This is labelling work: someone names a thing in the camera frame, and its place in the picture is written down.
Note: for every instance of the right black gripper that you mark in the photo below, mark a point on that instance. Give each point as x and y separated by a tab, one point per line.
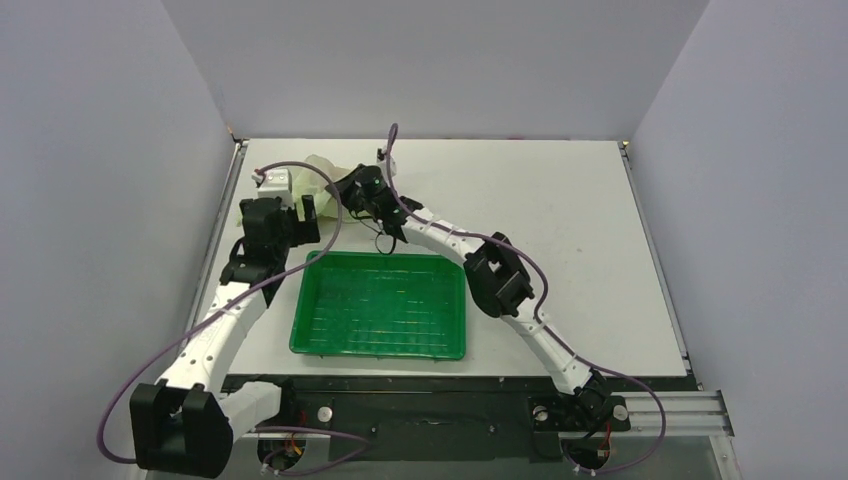
348	187

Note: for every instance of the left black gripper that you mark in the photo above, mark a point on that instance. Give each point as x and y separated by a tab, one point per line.
305	232

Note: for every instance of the translucent pale green plastic bag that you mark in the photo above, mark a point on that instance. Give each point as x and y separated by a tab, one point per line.
305	181

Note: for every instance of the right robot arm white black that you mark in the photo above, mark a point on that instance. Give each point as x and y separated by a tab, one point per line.
500	287

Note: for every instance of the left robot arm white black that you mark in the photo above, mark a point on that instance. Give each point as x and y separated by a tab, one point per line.
182	423

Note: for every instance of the green plastic tray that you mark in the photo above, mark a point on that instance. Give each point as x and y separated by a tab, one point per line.
381	306

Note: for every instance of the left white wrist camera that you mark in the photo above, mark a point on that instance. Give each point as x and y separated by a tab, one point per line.
274	183

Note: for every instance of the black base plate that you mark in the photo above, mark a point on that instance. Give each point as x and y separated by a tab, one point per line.
418	418

